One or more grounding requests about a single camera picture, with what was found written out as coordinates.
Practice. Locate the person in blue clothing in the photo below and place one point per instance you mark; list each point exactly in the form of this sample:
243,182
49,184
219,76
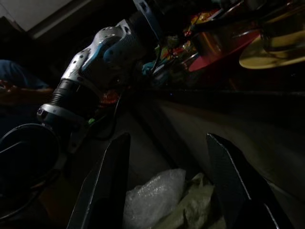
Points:
19,74

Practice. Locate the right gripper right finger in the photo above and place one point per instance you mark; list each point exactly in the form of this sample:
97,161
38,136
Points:
238,190

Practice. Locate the pink plate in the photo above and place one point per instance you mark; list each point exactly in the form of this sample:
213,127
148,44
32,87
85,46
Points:
209,62

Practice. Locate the greenish woven sack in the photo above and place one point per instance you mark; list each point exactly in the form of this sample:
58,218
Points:
195,205

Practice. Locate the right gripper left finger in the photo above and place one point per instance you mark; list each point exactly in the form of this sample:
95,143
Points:
104,190

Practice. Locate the yellow plate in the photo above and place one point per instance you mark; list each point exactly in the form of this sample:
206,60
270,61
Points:
274,59

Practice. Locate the steel pot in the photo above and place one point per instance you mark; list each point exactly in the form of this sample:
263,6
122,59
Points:
219,40

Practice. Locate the colourful snack packet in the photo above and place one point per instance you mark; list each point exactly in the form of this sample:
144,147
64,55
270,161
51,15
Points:
202,21

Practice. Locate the clear bubble wrap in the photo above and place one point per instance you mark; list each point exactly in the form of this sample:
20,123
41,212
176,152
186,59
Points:
152,195

